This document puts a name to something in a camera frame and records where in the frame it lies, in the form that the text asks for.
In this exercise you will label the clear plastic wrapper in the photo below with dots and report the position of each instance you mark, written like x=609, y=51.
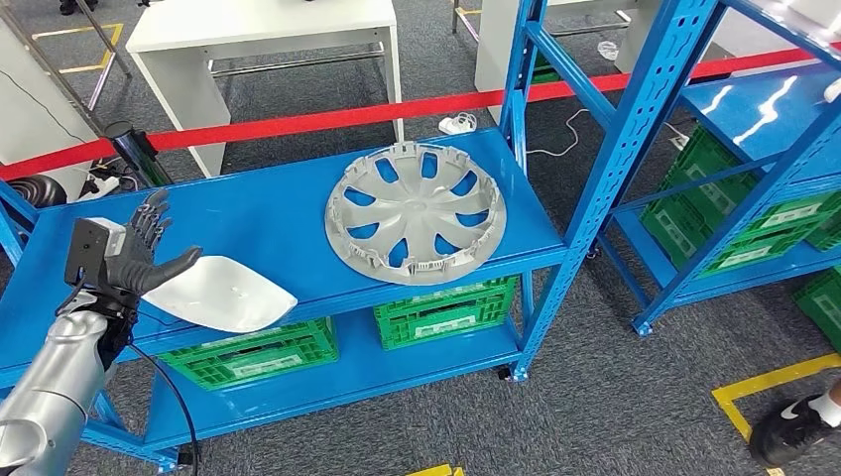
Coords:
x=608, y=50

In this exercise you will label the grey plastic wheel hubcap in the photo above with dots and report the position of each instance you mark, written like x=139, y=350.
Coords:
x=420, y=217

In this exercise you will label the yellow floor tape square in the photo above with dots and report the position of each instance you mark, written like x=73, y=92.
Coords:
x=433, y=471
x=775, y=378

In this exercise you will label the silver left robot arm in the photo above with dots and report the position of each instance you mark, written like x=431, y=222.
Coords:
x=59, y=387

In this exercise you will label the blue metal shelf rack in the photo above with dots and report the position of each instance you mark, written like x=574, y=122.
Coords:
x=263, y=217
x=808, y=144

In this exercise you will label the white power strip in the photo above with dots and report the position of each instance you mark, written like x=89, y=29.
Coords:
x=98, y=189

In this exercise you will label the white panel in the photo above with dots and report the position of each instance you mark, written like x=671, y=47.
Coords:
x=33, y=118

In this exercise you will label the black barrier stanchion post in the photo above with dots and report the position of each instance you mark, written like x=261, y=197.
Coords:
x=134, y=154

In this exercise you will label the black round stool base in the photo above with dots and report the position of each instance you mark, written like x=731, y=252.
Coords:
x=36, y=190

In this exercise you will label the red barrier belt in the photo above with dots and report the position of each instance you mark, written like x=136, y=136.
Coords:
x=328, y=118

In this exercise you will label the person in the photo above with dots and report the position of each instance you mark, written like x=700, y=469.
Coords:
x=785, y=430

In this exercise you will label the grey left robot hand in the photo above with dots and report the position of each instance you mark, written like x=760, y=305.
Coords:
x=134, y=266

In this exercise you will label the white plastic shell part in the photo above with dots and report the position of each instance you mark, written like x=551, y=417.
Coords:
x=230, y=296
x=834, y=91

